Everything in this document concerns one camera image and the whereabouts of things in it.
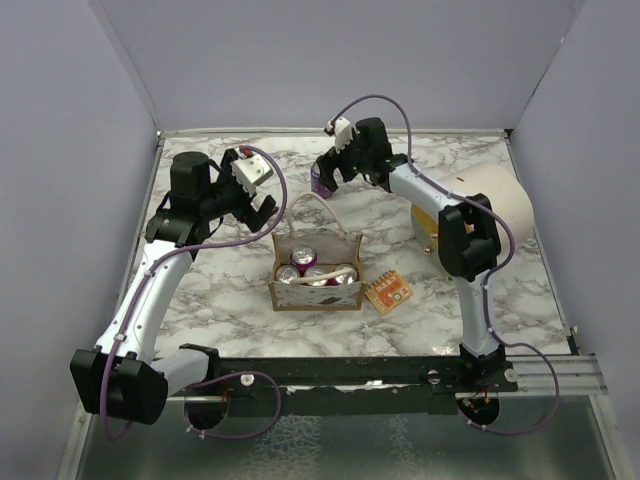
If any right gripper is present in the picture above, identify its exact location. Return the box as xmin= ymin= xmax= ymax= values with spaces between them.
xmin=315 ymin=131 xmax=370 ymax=193

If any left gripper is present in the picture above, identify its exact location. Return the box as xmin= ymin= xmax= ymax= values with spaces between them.
xmin=200 ymin=150 xmax=278 ymax=231

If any purple soda can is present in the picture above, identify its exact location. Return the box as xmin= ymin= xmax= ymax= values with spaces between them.
xmin=290 ymin=245 xmax=317 ymax=276
xmin=310 ymin=164 xmax=332 ymax=199
xmin=331 ymin=264 xmax=359 ymax=286

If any red cola can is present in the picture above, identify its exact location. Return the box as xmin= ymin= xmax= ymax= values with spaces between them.
xmin=304 ymin=266 xmax=329 ymax=287
xmin=274 ymin=265 xmax=300 ymax=284

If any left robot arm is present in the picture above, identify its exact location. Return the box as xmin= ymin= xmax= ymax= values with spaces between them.
xmin=70 ymin=146 xmax=287 ymax=425

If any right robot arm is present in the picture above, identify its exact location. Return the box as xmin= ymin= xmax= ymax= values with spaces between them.
xmin=317 ymin=117 xmax=506 ymax=391

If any orange spiral notebook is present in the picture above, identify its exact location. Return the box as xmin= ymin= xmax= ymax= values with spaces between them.
xmin=365 ymin=270 xmax=413 ymax=315

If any round cabinet toy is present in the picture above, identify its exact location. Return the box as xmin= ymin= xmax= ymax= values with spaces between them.
xmin=411 ymin=163 xmax=534 ymax=268

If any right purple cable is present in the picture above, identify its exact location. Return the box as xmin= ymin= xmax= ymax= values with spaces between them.
xmin=327 ymin=94 xmax=516 ymax=361

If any purple cable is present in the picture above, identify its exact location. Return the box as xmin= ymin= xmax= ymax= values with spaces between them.
xmin=327 ymin=94 xmax=516 ymax=361
xmin=98 ymin=144 xmax=288 ymax=441

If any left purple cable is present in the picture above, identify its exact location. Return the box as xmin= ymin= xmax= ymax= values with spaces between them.
xmin=98 ymin=144 xmax=288 ymax=441

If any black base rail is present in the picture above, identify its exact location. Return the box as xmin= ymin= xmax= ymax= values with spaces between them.
xmin=187 ymin=346 xmax=517 ymax=417

